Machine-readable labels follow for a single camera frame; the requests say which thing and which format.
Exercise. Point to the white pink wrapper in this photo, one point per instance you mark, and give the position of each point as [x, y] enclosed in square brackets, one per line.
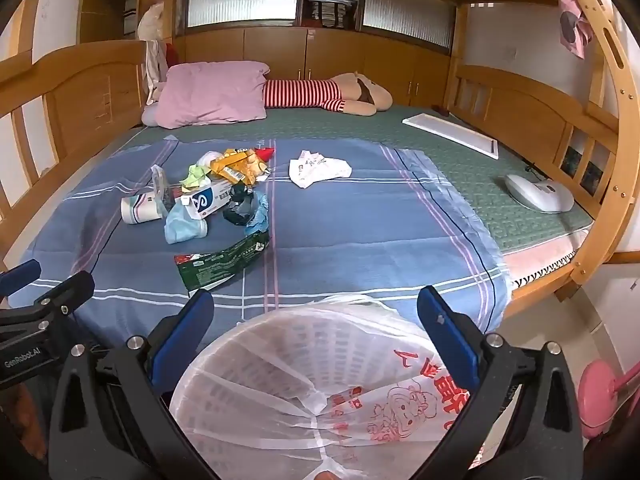
[309, 168]

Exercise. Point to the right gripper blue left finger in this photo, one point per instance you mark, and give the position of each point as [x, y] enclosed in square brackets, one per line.
[174, 341]

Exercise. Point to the white plastic bag red print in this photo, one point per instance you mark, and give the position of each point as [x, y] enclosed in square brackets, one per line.
[380, 396]

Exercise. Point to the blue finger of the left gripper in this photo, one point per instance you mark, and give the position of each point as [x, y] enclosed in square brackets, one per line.
[19, 277]

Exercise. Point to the white flat board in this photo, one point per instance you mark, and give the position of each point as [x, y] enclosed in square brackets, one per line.
[450, 131]

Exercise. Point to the pink hanging cloth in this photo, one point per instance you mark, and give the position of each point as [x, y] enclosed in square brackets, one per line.
[576, 32]

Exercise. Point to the blue striped blanket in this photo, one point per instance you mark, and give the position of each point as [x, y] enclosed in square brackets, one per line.
[391, 228]

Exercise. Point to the green snack bag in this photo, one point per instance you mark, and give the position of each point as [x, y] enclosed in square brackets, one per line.
[213, 269]

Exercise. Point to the red wrapper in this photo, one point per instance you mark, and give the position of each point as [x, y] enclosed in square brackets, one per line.
[265, 154]

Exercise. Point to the clear printed plastic bag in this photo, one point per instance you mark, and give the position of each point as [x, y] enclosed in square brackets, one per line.
[162, 192]

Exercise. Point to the white oval device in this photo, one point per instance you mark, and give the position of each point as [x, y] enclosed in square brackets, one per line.
[547, 196]

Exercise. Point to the pink pillow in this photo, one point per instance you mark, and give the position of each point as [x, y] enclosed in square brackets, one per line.
[212, 93]

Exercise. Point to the green crumpled paper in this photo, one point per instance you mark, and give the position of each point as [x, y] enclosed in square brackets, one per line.
[197, 178]

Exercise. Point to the pink fan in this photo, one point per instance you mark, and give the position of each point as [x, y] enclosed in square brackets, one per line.
[597, 396]

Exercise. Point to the light blue cloth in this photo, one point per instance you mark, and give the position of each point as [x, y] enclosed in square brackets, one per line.
[259, 221]

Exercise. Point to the green bed mat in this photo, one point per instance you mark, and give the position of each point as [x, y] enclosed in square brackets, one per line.
[478, 178]

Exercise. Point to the white paper cup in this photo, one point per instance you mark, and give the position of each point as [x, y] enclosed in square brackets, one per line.
[141, 208]

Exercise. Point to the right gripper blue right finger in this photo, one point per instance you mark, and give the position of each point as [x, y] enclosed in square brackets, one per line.
[455, 337]

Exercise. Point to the white blue medicine box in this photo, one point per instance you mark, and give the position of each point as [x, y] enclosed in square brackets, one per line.
[206, 201]

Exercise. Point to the yellow chip bag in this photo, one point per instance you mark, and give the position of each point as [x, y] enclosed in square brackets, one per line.
[239, 166]

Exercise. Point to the wooden cabinet wall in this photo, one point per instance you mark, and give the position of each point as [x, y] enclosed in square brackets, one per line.
[403, 45]

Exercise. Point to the striped plush doll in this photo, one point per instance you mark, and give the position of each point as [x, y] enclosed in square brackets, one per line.
[348, 93]

